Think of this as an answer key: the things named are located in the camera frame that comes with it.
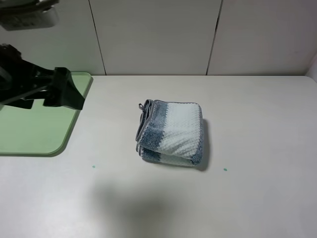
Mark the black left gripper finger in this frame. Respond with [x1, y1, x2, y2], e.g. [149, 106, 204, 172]
[43, 67, 85, 110]

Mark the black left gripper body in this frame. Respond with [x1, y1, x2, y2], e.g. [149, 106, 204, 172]
[0, 44, 54, 109]

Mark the blue white striped towel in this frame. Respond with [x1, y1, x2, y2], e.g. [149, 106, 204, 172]
[136, 99, 204, 167]

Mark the green plastic tray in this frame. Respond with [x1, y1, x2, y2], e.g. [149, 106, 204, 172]
[0, 72, 94, 157]

